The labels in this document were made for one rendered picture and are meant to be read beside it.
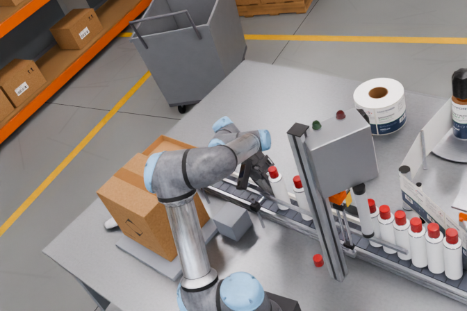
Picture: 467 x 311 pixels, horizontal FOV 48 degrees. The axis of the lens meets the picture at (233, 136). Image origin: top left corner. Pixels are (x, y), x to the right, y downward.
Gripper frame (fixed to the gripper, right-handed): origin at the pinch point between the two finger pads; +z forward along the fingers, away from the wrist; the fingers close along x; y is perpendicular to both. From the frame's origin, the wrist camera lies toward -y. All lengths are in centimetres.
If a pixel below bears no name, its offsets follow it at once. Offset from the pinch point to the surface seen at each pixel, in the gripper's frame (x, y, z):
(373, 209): -44.8, 0.1, 11.0
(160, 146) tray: 75, 9, -32
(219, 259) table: 11.8, -29.0, 5.3
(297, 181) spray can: -21.4, -0.9, -5.0
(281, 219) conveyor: -2.0, -5.0, 8.6
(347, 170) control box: -61, -11, -13
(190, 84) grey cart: 183, 105, -34
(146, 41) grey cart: 173, 94, -78
